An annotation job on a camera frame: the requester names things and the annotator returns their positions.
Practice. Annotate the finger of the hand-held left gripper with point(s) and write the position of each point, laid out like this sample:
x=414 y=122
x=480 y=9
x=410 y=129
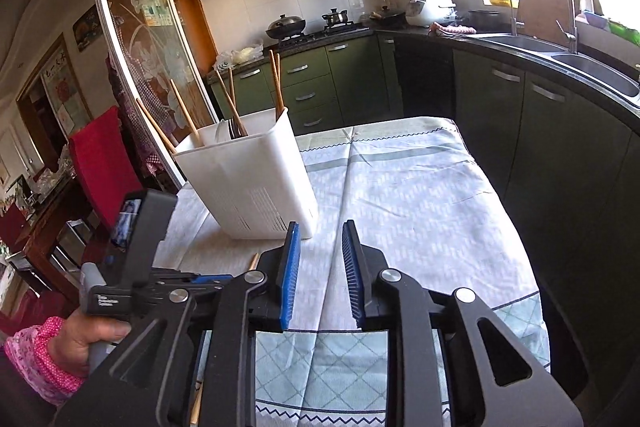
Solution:
x=212 y=279

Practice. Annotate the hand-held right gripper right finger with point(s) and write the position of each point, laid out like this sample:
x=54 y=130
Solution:
x=351 y=277

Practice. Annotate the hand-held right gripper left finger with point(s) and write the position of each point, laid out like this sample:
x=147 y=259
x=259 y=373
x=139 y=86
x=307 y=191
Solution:
x=290 y=277

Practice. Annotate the white plastic utensil holder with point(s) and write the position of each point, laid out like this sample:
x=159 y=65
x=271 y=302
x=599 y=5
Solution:
x=250 y=187

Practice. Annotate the person's left forearm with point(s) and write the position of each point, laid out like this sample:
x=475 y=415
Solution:
x=35 y=357

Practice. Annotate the person's left hand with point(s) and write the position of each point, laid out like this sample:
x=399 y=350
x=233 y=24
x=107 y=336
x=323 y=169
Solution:
x=75 y=337

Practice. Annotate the red covered chair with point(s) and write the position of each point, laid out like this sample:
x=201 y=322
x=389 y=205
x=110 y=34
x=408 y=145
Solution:
x=100 y=157

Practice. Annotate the pale patterned tablecloth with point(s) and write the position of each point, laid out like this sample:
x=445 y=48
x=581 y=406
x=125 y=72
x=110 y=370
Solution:
x=410 y=207

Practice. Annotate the white plastic bags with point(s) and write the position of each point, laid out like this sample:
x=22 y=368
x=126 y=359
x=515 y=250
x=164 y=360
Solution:
x=240 y=56

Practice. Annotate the floral glass sliding door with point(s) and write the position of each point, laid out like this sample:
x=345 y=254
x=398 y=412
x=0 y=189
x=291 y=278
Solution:
x=145 y=32

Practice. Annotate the green base cabinets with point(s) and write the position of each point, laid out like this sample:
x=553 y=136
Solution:
x=305 y=77

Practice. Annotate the gas stove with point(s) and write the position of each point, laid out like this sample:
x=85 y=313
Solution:
x=320 y=35

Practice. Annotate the black wok with lid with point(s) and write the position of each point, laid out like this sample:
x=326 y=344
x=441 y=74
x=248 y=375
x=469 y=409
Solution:
x=285 y=27

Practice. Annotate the black frying pan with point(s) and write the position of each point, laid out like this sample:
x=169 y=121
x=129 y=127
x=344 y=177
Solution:
x=390 y=17

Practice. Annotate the pink cloth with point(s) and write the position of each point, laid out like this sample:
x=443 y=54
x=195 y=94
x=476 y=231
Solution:
x=450 y=29

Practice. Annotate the white rice cooker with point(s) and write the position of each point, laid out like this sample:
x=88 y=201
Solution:
x=430 y=9

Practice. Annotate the dark cooking pot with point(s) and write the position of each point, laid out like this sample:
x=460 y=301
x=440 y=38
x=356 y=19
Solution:
x=482 y=21

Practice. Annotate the small steel faucet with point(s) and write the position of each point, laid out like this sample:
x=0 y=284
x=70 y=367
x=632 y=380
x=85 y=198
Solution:
x=512 y=12

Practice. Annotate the steel double sink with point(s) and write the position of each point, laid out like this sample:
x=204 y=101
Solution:
x=590 y=67

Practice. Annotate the wooden cutting board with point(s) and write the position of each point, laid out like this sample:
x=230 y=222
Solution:
x=540 y=14

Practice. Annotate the tall steel faucet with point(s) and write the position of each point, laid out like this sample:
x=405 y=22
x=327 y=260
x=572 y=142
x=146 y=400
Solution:
x=570 y=7

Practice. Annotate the blue container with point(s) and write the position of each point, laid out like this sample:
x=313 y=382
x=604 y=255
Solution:
x=595 y=19

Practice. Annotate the green container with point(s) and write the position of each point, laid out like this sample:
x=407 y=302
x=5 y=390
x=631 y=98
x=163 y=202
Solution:
x=624 y=31

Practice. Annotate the wall calendar poster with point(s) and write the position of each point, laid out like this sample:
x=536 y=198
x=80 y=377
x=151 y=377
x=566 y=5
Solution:
x=65 y=92

